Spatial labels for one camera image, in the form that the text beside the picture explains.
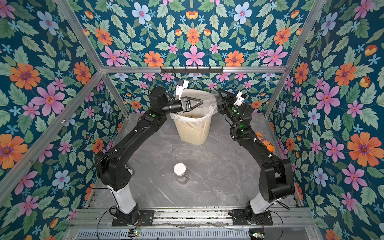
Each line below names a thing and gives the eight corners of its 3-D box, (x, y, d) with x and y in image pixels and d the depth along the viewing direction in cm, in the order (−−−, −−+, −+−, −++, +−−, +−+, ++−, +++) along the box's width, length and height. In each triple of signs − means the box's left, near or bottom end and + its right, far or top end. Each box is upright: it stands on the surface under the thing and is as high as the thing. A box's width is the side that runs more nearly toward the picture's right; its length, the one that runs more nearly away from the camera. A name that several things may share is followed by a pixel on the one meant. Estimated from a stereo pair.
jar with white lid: (177, 185, 87) (172, 174, 74) (178, 174, 91) (173, 162, 78) (188, 185, 87) (185, 174, 74) (189, 174, 91) (186, 162, 78)
